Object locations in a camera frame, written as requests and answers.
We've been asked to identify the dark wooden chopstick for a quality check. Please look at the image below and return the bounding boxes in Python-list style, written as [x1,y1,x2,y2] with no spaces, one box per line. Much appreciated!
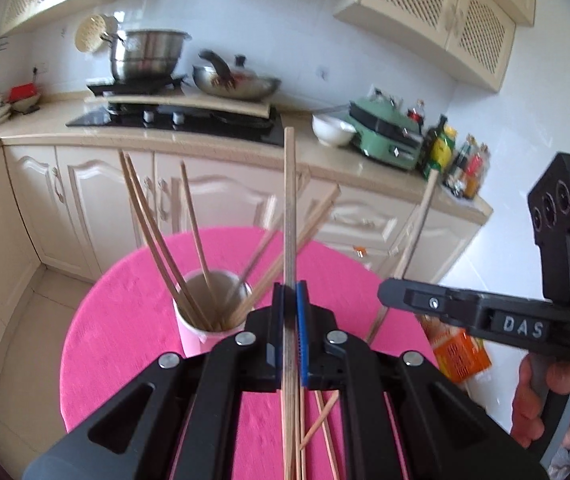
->
[118,150,212,328]

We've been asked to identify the person right hand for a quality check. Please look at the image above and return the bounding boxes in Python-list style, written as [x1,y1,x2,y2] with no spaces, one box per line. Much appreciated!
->
[510,353,570,453]

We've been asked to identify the orange rice bag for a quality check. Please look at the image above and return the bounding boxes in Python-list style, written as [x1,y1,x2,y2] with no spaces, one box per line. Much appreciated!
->
[419,315,491,385]

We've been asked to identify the pink tablecloth round table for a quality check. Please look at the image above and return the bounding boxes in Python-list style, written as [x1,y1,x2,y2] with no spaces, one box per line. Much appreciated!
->
[59,226,437,479]

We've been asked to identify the pink cylindrical cup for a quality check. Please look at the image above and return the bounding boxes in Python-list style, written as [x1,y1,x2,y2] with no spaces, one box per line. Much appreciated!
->
[173,270,251,358]

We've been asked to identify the red sauce bottle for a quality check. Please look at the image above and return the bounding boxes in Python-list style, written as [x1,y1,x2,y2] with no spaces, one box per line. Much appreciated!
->
[463,151,485,200]

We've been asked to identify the green yellow oil bottle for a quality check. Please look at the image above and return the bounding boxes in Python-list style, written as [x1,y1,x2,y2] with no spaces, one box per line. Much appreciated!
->
[430,126,458,174]

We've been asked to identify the green electric grill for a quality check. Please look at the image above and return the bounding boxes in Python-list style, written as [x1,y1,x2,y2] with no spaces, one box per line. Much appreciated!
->
[347,94,423,171]

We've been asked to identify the white bowl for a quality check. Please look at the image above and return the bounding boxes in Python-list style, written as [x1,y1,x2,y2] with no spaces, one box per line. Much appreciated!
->
[311,115,355,148]

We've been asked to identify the black gas cooktop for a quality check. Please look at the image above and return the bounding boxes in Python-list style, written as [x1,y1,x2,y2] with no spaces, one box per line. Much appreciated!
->
[67,103,284,148]

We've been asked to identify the lower cabinets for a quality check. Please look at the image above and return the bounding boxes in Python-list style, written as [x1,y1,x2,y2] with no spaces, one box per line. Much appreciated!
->
[0,144,492,411]

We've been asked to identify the cabinets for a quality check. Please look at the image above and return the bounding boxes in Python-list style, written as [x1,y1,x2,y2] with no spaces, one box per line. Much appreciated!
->
[0,144,492,411]
[0,0,536,91]

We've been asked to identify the steel wok with lid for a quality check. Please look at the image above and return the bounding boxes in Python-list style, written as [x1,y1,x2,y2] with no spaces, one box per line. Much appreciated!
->
[193,50,282,102]

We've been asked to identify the upper cabinets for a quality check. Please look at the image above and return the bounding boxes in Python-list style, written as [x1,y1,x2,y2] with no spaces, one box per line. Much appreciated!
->
[0,0,536,91]

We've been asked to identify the steel stock pot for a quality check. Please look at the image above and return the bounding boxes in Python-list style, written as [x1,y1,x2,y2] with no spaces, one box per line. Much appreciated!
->
[100,29,192,81]

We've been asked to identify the red container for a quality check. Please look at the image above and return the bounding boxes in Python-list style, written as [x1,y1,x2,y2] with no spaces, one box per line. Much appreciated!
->
[8,82,38,103]

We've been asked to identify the round yellow trivet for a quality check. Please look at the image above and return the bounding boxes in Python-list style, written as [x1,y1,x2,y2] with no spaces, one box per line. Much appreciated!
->
[74,14,119,53]

